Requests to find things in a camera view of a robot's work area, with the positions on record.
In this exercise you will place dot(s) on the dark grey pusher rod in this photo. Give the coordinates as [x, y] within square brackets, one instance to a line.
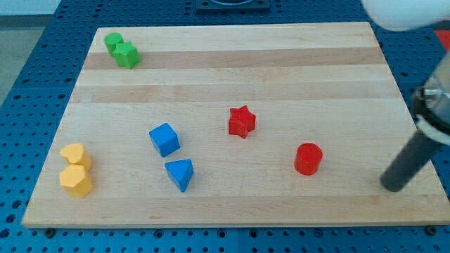
[409, 161]

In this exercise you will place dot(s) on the yellow hexagon block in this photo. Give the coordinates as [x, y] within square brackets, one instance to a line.
[76, 180]

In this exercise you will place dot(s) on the blue triangle block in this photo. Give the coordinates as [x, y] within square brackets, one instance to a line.
[180, 172]

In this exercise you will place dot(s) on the green cylinder block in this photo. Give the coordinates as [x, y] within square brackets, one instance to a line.
[111, 41]

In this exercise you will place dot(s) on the blue cube block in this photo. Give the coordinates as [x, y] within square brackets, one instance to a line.
[164, 139]

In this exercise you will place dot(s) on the yellow heart block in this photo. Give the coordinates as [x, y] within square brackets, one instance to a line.
[76, 153]

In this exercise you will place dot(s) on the wooden board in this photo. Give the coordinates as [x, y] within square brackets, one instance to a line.
[322, 83]

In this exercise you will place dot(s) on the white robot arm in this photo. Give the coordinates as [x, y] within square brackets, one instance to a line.
[431, 101]

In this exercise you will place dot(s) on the red cylinder block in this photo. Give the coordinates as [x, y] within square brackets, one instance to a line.
[308, 159]

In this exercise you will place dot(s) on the green star block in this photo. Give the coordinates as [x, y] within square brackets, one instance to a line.
[126, 55]

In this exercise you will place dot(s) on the red star block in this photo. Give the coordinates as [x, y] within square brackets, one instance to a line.
[241, 121]

